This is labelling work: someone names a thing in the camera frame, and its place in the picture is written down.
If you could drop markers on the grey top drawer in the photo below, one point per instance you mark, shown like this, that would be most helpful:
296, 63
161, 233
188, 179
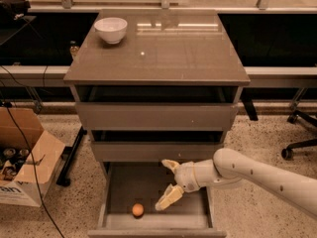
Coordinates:
154, 117

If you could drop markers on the grey middle drawer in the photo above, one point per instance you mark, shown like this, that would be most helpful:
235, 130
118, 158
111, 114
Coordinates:
152, 152

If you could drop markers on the white ceramic bowl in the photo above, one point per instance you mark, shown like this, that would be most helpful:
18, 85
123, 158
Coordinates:
111, 30

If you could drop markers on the grey drawer cabinet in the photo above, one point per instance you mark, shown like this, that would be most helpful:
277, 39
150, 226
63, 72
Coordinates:
167, 57

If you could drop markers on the small glass bottle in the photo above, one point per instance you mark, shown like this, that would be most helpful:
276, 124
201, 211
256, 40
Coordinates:
74, 48

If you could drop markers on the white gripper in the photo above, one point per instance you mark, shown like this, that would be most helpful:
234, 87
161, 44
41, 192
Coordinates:
185, 177

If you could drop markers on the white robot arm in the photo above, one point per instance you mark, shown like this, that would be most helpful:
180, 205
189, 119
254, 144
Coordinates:
229, 166

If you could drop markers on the black table leg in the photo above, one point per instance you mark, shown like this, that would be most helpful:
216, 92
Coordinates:
67, 156

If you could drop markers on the black office chair base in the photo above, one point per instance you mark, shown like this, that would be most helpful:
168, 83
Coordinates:
305, 126

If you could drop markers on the orange fruit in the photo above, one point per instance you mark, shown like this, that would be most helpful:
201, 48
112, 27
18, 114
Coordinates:
138, 210

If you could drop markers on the cardboard box with cans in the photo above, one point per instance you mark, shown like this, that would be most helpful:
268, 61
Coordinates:
29, 157

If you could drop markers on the grey open bottom drawer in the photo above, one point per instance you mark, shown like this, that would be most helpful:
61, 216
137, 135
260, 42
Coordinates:
144, 183

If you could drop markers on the black bag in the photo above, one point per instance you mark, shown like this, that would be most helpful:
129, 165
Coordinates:
13, 10

